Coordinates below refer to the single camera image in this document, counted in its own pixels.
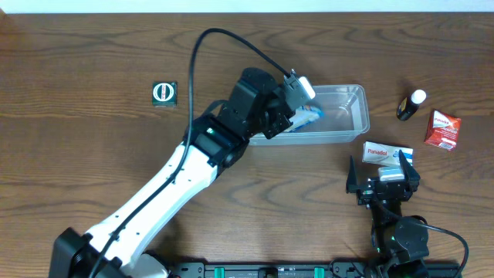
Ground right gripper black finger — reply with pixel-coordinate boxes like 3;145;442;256
398;150;421;192
346;156;359;193

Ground blue fever patch box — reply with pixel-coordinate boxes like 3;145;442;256
286;105;324;132

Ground green Zam-Buk ointment box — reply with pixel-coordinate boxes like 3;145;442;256
151;81;178;107

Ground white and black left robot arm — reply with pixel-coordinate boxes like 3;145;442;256
49;68;315;277

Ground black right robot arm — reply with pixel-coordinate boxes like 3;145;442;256
346;151;430;278

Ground clear plastic container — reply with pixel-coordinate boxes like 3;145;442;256
250;84;371;146

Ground white Panadol box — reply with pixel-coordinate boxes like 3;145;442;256
362;141;414;166

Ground red Panadol box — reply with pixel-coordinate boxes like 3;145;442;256
425;110;462;151

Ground dark bottle with white cap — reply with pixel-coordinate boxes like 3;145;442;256
397;90;427;121

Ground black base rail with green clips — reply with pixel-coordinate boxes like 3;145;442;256
168;259;461;278

